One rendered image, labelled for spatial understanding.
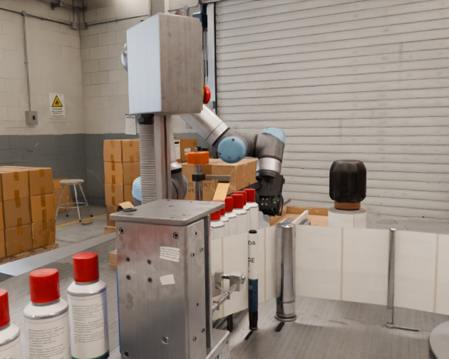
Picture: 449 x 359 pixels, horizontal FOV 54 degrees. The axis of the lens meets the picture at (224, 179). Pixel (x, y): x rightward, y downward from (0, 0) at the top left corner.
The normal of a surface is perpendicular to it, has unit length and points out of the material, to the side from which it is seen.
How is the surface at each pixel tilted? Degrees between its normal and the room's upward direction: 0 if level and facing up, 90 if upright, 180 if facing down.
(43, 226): 88
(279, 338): 0
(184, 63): 90
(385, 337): 0
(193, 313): 90
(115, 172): 90
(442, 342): 0
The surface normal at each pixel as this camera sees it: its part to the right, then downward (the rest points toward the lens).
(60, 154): 0.87, 0.04
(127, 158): -0.46, 0.11
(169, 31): 0.54, 0.09
